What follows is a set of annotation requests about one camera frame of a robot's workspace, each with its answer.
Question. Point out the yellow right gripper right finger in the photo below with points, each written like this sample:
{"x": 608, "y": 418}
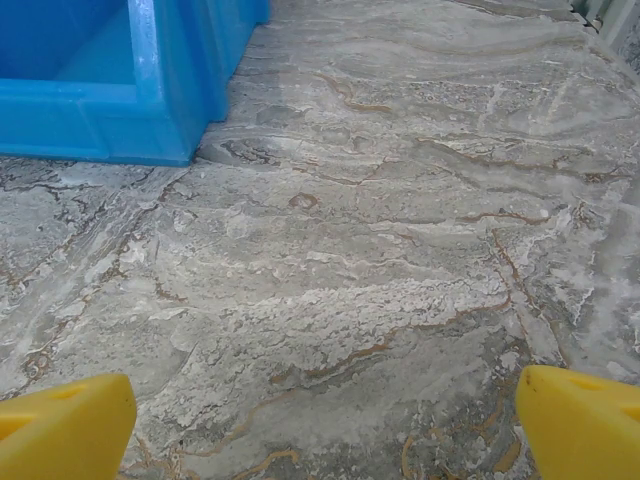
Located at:
{"x": 585, "y": 430}

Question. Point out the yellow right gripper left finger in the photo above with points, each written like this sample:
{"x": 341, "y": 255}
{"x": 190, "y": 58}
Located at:
{"x": 65, "y": 430}

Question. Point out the blue divided plastic bin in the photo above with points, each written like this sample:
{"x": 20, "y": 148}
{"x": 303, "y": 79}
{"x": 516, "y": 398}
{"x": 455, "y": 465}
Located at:
{"x": 160, "y": 75}

